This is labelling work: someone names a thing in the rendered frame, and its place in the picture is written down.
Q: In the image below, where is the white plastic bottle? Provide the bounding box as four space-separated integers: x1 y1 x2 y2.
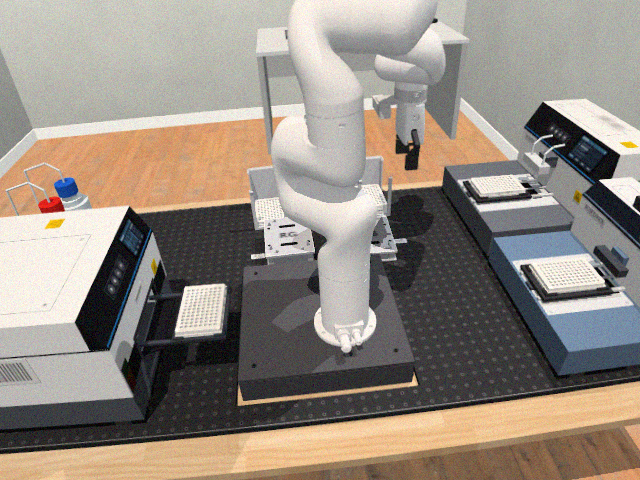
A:
65 194 92 211

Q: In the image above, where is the blue bottle cap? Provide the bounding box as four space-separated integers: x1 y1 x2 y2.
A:
54 177 78 196

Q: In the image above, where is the red bottle cap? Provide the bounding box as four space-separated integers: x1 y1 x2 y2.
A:
38 197 64 214

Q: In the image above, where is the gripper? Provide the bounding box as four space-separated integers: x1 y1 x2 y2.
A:
395 99 427 171

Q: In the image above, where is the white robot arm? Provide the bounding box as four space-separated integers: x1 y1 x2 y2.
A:
271 0 445 353

